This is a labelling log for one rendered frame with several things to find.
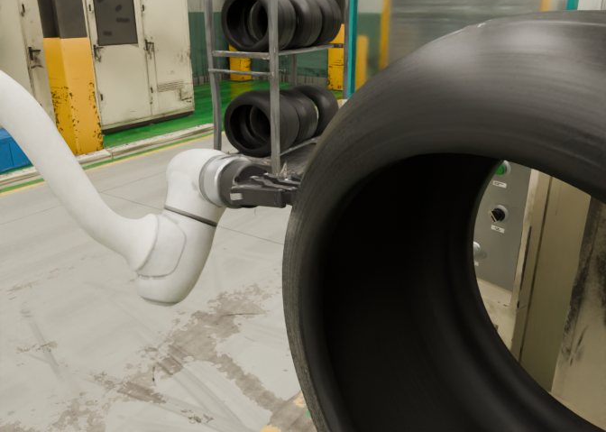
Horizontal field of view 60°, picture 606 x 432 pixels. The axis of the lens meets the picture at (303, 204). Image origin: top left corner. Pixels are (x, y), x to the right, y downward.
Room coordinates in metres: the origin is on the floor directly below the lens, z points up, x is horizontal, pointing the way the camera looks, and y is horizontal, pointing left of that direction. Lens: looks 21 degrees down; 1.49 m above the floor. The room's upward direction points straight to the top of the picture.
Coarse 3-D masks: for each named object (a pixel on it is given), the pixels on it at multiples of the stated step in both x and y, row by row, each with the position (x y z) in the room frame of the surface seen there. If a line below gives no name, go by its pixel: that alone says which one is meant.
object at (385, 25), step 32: (352, 0) 1.39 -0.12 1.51; (384, 0) 1.31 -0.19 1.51; (416, 0) 1.24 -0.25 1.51; (448, 0) 1.17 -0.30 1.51; (480, 0) 1.11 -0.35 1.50; (512, 0) 1.06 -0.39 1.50; (544, 0) 1.01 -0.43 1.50; (576, 0) 0.97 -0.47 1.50; (352, 32) 1.38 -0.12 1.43; (384, 32) 1.31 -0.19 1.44; (416, 32) 1.23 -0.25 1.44; (448, 32) 1.17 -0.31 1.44; (352, 64) 1.38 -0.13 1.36; (384, 64) 1.30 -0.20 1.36
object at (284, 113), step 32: (256, 0) 4.42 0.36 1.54; (288, 0) 4.18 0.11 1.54; (320, 0) 4.76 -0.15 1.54; (224, 32) 4.25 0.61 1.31; (256, 32) 4.58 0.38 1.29; (288, 32) 4.11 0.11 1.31; (320, 32) 4.74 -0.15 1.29; (256, 96) 4.11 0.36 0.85; (288, 96) 4.44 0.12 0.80; (320, 96) 4.75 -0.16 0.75; (224, 128) 4.27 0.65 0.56; (256, 128) 4.55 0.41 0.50; (288, 128) 4.03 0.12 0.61; (320, 128) 4.73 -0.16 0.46; (256, 160) 3.98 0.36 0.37; (288, 160) 4.57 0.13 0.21
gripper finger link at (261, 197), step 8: (232, 192) 0.74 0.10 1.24; (240, 192) 0.73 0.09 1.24; (248, 192) 0.72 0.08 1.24; (256, 192) 0.71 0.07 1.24; (264, 192) 0.70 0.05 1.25; (272, 192) 0.70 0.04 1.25; (280, 192) 0.69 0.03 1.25; (232, 200) 0.73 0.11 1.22; (240, 200) 0.73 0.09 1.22; (248, 200) 0.72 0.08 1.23; (256, 200) 0.71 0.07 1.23; (264, 200) 0.70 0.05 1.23; (272, 200) 0.70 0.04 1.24
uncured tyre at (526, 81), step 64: (448, 64) 0.40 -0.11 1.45; (512, 64) 0.36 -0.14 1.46; (576, 64) 0.33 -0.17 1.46; (384, 128) 0.43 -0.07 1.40; (448, 128) 0.38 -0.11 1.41; (512, 128) 0.34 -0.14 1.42; (576, 128) 0.31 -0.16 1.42; (320, 192) 0.49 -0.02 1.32; (384, 192) 0.67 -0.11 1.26; (448, 192) 0.70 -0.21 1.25; (320, 256) 0.51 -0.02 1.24; (384, 256) 0.69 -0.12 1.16; (448, 256) 0.70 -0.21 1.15; (320, 320) 0.51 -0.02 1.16; (384, 320) 0.65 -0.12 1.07; (448, 320) 0.68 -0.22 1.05; (320, 384) 0.49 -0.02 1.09; (384, 384) 0.59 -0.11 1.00; (448, 384) 0.63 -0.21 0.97; (512, 384) 0.60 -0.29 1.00
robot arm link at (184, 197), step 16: (176, 160) 0.93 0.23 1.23; (192, 160) 0.89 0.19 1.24; (208, 160) 0.87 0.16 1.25; (176, 176) 0.89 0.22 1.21; (192, 176) 0.87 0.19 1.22; (176, 192) 0.87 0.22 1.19; (192, 192) 0.86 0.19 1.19; (176, 208) 0.85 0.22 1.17; (192, 208) 0.85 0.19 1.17; (208, 208) 0.86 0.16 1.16; (224, 208) 0.89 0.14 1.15; (208, 224) 0.88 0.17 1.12
